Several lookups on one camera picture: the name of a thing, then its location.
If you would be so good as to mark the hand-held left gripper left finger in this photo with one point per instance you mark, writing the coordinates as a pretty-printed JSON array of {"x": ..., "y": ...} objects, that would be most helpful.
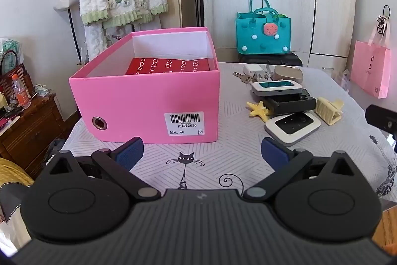
[{"x": 131, "y": 149}]

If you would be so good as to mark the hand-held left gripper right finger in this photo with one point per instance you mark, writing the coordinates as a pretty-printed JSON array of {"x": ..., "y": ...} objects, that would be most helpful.
[{"x": 273, "y": 154}]

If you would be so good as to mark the white portable router black face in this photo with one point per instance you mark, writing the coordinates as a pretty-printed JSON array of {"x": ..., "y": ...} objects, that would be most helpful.
[{"x": 293, "y": 127}]

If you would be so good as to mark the yellow starfish hair clip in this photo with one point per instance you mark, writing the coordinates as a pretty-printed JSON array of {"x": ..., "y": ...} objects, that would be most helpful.
[{"x": 259, "y": 110}]

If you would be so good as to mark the black rectangular case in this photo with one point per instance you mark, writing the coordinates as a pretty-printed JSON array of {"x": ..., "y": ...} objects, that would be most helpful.
[{"x": 291, "y": 105}]

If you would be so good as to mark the pink cardboard shoe box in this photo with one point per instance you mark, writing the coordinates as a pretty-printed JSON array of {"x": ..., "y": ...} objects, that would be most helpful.
[{"x": 139, "y": 97}]

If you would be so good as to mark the cream hair claw clip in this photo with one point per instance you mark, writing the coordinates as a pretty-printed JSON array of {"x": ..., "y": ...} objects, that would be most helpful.
[{"x": 329, "y": 111}]

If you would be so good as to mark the white device teal screen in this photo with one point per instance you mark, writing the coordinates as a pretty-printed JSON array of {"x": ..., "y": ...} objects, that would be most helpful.
[{"x": 275, "y": 88}]

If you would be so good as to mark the pink paper gift bag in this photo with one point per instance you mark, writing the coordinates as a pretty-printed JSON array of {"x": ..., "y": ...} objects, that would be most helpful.
[{"x": 372, "y": 66}]

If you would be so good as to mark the beige oval case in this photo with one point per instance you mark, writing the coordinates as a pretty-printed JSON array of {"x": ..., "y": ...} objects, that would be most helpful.
[{"x": 288, "y": 72}]

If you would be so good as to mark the white charger plug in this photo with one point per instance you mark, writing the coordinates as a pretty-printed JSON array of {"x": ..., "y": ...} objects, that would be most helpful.
[{"x": 252, "y": 69}]

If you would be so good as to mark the brown wooden cabinet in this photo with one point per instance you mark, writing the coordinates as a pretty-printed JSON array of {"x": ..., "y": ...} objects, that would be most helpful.
[{"x": 31, "y": 134}]

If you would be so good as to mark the teal felt handbag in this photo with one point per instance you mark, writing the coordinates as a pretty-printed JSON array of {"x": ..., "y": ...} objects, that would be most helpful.
[{"x": 263, "y": 35}]

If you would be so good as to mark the yellow cloth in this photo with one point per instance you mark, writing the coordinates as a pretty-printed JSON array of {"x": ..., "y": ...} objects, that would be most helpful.
[{"x": 12, "y": 172}]

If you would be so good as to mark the orange drink bottle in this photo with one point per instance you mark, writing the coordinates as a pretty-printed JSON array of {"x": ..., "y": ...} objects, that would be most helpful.
[{"x": 21, "y": 94}]

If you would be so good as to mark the black coat rack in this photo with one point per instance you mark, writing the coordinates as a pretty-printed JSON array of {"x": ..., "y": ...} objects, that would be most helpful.
[{"x": 73, "y": 32}]

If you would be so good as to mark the woven checked basket bag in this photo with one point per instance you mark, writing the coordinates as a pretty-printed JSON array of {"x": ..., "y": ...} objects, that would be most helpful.
[{"x": 14, "y": 75}]

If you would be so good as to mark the green white plastic pack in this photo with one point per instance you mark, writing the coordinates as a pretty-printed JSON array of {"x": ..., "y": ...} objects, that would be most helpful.
[{"x": 9, "y": 46}]

